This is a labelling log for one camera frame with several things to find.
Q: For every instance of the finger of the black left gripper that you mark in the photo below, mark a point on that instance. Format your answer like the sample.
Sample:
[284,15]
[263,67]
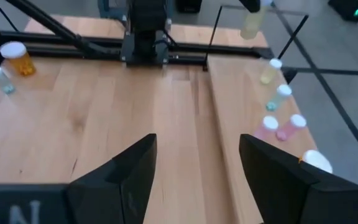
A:
[250,4]

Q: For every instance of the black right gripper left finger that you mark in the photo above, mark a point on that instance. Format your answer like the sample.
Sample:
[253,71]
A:
[126,186]

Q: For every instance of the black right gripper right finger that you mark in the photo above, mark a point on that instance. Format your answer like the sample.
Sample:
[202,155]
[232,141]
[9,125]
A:
[278,186]

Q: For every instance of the yellow medicine bottle white cap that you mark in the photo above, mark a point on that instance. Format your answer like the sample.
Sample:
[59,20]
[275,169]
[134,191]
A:
[253,25]
[269,73]

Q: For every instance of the large orange medicine bottle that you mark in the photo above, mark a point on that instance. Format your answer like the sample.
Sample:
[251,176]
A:
[20,62]
[317,160]

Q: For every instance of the pink medicine bottle white cap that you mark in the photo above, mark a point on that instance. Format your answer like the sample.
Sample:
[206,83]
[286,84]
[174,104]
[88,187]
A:
[292,126]
[267,126]

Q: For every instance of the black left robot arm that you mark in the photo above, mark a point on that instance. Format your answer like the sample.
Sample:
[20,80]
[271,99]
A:
[146,34]

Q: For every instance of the black equipment case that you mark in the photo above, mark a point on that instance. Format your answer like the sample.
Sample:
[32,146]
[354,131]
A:
[188,3]

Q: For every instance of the black computer green lights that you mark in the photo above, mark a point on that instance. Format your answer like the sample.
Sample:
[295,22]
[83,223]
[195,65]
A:
[350,9]

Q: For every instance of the wooden shelf black metal frame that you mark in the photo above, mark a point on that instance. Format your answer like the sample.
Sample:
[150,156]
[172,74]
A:
[235,109]

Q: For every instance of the black aluminium rig frame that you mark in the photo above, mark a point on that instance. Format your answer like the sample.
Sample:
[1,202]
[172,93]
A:
[104,53]

